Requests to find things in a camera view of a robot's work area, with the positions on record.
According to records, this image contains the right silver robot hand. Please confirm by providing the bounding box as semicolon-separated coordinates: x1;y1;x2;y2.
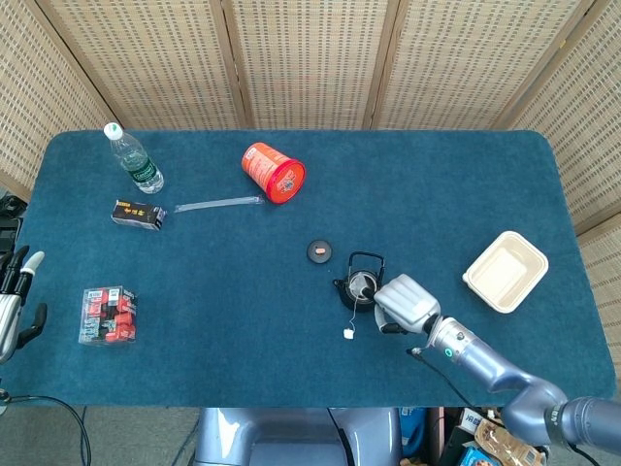
373;274;441;336

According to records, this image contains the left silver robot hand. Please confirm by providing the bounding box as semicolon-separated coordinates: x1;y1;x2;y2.
0;246;49;364

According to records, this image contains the black teapot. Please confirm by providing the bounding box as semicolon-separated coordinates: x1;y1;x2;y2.
332;250;388;315

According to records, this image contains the black teapot lid orange knob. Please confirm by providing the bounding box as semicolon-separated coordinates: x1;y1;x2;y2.
306;239;335;266

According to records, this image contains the blue bag under table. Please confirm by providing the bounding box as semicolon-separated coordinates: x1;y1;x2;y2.
400;407;428;457

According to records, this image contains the brown plastic snack package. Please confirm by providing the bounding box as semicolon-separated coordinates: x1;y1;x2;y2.
474;417;547;466

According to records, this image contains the black equipment beside table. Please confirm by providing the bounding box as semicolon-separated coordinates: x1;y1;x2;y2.
0;193;25;256

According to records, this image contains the clear box of red items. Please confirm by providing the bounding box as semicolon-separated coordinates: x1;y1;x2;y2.
78;284;140;347

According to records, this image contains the beige food container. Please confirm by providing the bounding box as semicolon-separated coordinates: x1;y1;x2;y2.
461;230;550;315

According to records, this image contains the white printed carton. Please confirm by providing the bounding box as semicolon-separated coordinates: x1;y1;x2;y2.
458;407;486;433

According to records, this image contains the small black cardboard box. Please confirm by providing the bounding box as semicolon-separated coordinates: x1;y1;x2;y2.
111;198;168;232

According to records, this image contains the blue felt table cover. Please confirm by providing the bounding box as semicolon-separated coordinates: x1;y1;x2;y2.
9;128;616;409

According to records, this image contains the blue printed box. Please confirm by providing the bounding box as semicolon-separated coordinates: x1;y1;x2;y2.
454;445;491;466

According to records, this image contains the grey-blue robot torso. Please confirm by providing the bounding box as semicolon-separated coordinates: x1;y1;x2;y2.
193;407;404;466

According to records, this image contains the orange cylindrical canister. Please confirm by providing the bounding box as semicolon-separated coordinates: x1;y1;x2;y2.
241;141;308;206

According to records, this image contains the clear water bottle green label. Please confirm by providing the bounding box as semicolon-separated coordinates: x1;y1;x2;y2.
103;121;165;195

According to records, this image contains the woven folding screen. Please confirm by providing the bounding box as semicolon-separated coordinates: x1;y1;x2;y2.
0;0;621;409

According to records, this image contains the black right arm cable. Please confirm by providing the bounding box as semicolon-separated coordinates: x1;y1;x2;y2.
406;346;486;409

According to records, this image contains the black floor cable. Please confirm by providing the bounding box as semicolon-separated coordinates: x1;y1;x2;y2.
0;390;93;466

